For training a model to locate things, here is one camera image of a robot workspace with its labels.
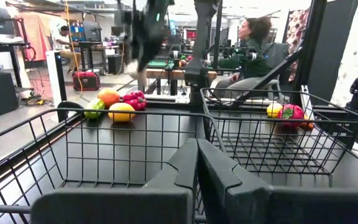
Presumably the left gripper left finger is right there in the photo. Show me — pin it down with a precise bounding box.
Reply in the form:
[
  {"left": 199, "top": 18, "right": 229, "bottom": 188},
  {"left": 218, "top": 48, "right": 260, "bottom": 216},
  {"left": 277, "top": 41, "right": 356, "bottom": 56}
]
[{"left": 31, "top": 138, "right": 198, "bottom": 224}]

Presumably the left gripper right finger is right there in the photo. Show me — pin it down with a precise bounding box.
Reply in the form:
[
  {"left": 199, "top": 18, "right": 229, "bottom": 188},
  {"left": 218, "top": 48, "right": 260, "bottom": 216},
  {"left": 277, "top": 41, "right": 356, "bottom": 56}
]
[{"left": 197, "top": 139, "right": 358, "bottom": 224}]

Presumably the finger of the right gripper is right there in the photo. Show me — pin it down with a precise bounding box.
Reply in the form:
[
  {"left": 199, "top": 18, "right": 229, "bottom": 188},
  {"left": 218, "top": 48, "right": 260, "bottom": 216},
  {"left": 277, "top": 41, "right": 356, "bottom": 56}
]
[
  {"left": 137, "top": 52, "right": 147, "bottom": 72},
  {"left": 144, "top": 51, "right": 158, "bottom": 69}
]

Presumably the red bell pepper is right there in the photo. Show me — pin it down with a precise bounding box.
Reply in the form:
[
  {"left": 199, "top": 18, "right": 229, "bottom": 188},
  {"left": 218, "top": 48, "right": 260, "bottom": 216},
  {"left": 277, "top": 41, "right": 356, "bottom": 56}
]
[{"left": 122, "top": 90, "right": 148, "bottom": 111}]

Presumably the orange fruit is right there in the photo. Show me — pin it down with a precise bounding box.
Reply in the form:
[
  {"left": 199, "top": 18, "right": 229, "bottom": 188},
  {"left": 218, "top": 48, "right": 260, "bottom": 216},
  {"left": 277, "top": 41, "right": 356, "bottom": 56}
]
[{"left": 97, "top": 87, "right": 121, "bottom": 109}]

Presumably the yellow lemon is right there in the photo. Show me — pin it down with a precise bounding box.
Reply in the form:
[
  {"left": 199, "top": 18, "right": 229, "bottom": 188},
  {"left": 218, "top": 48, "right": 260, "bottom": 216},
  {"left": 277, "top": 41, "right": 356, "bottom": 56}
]
[
  {"left": 108, "top": 102, "right": 137, "bottom": 123},
  {"left": 266, "top": 102, "right": 283, "bottom": 119}
]

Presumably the green elongated vegetable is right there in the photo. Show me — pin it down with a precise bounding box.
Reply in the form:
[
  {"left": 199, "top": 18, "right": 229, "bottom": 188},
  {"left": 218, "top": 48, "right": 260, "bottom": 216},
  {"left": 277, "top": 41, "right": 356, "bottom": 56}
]
[{"left": 83, "top": 98, "right": 106, "bottom": 120}]

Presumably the orange carrot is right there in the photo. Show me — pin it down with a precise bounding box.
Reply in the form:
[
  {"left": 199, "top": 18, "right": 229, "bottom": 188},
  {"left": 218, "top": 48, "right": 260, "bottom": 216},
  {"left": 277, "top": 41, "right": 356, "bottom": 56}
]
[{"left": 301, "top": 114, "right": 316, "bottom": 130}]

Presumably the red apple with green leaf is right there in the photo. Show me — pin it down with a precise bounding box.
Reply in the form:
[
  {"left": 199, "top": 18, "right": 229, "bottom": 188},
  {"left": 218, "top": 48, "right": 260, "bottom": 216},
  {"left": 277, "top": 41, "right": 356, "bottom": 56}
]
[{"left": 277, "top": 103, "right": 305, "bottom": 129}]

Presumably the black computer tower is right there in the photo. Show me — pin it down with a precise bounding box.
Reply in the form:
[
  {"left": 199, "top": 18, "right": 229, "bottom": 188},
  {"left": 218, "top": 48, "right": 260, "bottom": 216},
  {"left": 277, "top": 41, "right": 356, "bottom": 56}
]
[{"left": 108, "top": 54, "right": 124, "bottom": 75}]

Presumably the wooden workbench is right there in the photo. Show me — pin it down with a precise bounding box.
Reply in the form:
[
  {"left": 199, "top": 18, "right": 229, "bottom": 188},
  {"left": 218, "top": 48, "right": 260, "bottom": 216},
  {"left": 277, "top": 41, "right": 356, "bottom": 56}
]
[{"left": 145, "top": 68, "right": 219, "bottom": 96}]

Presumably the red equipment case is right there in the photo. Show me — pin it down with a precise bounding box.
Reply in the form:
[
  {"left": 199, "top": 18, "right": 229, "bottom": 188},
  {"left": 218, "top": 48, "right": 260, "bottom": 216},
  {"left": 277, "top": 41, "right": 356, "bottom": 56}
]
[{"left": 71, "top": 71, "right": 101, "bottom": 91}]

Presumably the person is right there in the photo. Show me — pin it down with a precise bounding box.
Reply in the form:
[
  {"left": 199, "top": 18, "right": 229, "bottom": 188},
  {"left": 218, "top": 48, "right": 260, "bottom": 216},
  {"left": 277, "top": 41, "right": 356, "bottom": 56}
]
[
  {"left": 211, "top": 16, "right": 281, "bottom": 100},
  {"left": 50, "top": 25, "right": 82, "bottom": 76}
]

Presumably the white tower stand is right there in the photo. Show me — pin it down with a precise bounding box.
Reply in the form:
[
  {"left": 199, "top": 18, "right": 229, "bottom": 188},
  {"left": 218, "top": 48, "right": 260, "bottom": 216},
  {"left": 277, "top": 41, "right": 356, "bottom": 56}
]
[{"left": 45, "top": 50, "right": 68, "bottom": 103}]

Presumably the pink cloth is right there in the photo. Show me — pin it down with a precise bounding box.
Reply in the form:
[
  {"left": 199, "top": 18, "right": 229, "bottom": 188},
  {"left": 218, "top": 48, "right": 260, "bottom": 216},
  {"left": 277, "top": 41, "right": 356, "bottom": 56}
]
[{"left": 14, "top": 12, "right": 53, "bottom": 62}]

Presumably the grey chair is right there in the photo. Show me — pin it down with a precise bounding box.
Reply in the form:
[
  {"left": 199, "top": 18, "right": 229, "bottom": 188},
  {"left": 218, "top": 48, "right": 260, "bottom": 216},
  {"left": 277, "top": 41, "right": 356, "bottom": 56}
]
[{"left": 253, "top": 42, "right": 288, "bottom": 101}]

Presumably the black desk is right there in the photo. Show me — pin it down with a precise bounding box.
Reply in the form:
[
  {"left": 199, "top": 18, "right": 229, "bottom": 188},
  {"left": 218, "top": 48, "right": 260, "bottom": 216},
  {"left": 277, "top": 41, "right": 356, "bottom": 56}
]
[{"left": 0, "top": 39, "right": 30, "bottom": 88}]

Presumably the patterned curtain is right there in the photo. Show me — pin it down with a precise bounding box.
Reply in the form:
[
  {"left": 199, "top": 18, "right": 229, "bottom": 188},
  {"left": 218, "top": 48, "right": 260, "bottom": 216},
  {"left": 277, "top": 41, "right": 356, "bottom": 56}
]
[{"left": 283, "top": 8, "right": 311, "bottom": 75}]

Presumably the black partition panel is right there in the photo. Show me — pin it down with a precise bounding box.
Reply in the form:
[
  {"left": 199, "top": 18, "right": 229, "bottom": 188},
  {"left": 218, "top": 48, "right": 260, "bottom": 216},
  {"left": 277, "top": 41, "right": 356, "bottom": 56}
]
[{"left": 306, "top": 0, "right": 358, "bottom": 105}]

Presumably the black wire basket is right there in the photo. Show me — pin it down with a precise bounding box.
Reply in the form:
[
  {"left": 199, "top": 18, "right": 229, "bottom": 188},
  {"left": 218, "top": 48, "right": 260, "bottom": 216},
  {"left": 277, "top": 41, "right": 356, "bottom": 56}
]
[
  {"left": 200, "top": 87, "right": 358, "bottom": 175},
  {"left": 0, "top": 107, "right": 226, "bottom": 224}
]

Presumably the yellow hanging cable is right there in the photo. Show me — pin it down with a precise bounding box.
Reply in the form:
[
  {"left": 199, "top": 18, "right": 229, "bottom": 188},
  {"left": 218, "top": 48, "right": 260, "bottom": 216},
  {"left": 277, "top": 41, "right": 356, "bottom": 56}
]
[{"left": 63, "top": 0, "right": 84, "bottom": 96}]

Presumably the black frame bracket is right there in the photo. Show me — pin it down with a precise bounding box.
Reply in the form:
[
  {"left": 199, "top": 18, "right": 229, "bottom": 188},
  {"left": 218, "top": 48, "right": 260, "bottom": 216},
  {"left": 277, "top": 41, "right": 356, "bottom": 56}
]
[{"left": 57, "top": 100, "right": 85, "bottom": 123}]

